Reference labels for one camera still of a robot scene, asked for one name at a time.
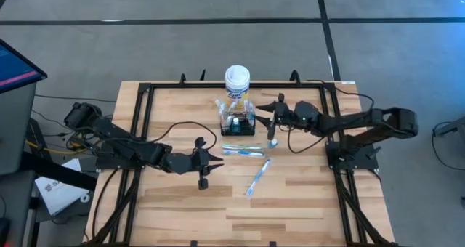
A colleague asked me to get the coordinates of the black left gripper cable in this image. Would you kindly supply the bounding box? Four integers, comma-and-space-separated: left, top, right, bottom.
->
145, 121, 218, 152

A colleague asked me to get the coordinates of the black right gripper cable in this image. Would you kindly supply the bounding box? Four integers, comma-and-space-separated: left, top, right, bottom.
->
286, 125, 328, 154

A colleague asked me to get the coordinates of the gray furniture leg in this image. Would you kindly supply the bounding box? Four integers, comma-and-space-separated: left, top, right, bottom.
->
434, 116, 465, 137

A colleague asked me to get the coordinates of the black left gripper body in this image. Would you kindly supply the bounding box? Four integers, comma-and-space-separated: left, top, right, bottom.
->
188, 137, 214, 190

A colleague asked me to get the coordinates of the orange white toothbrush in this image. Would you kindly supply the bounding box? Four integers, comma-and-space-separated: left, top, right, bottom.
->
214, 97, 230, 131

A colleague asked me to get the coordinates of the yellow cable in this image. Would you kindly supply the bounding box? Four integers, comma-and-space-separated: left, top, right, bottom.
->
25, 132, 101, 155

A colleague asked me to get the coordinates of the black aluminium table frame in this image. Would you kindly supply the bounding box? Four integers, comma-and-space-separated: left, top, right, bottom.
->
84, 69, 400, 247

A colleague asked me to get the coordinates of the green white toothbrush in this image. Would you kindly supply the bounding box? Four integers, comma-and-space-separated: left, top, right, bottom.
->
225, 100, 239, 130

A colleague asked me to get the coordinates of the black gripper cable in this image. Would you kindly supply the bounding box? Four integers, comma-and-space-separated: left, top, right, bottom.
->
145, 121, 218, 152
286, 125, 328, 154

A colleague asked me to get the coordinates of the white printed booklet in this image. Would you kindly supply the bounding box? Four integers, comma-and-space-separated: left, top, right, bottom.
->
34, 158, 90, 216

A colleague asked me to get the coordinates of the light blue toothbrush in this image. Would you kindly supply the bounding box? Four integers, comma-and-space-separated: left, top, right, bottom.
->
246, 158, 272, 198

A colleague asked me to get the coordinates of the tilted blue display screen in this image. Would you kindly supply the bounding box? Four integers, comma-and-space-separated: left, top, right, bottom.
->
0, 39, 49, 94

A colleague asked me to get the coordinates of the black desk beam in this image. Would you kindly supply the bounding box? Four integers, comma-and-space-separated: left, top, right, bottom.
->
20, 151, 98, 192

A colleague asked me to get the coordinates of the Lysol wipes canister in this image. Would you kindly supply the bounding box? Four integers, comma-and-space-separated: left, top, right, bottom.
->
224, 64, 251, 110

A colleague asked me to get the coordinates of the black wire basket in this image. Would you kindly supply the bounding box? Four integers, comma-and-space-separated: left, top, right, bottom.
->
219, 108, 256, 137

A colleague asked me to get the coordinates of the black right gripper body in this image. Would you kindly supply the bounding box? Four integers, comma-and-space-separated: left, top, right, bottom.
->
267, 93, 296, 141

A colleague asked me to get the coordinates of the gray cabinet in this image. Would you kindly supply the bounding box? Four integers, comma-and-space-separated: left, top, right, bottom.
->
0, 81, 37, 176

